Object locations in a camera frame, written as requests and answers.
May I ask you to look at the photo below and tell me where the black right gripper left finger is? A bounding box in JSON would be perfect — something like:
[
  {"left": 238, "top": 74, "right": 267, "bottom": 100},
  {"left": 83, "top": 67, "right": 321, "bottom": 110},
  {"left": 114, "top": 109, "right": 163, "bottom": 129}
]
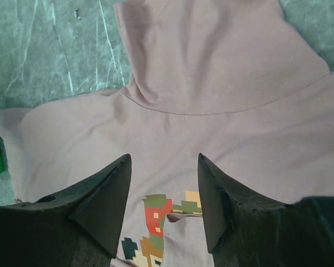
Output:
[{"left": 0, "top": 154, "right": 131, "bottom": 266}]

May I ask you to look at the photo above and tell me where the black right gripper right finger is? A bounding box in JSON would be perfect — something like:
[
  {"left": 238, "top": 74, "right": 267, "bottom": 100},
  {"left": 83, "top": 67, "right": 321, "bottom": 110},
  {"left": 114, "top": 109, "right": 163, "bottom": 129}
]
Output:
[{"left": 198, "top": 155, "right": 334, "bottom": 266}]

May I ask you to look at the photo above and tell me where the pink printed t-shirt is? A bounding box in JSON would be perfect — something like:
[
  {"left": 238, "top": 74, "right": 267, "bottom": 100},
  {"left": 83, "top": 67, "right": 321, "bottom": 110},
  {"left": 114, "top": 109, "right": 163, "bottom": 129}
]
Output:
[{"left": 0, "top": 1, "right": 334, "bottom": 266}]

